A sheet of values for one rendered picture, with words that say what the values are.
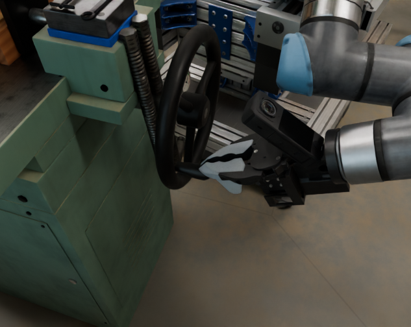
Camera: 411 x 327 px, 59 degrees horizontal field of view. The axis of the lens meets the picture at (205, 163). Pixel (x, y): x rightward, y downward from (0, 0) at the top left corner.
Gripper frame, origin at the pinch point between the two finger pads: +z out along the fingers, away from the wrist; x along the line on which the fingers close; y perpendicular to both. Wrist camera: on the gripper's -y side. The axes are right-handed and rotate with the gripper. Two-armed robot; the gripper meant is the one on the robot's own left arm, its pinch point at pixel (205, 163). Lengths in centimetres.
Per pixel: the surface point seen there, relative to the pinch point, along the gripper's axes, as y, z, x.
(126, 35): -20.3, 3.9, 6.3
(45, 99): -19.1, 16.3, -2.4
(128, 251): 31, 44, 3
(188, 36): -15.3, -1.7, 11.2
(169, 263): 61, 57, 17
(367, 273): 95, -2, 35
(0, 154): -18.4, 16.6, -12.9
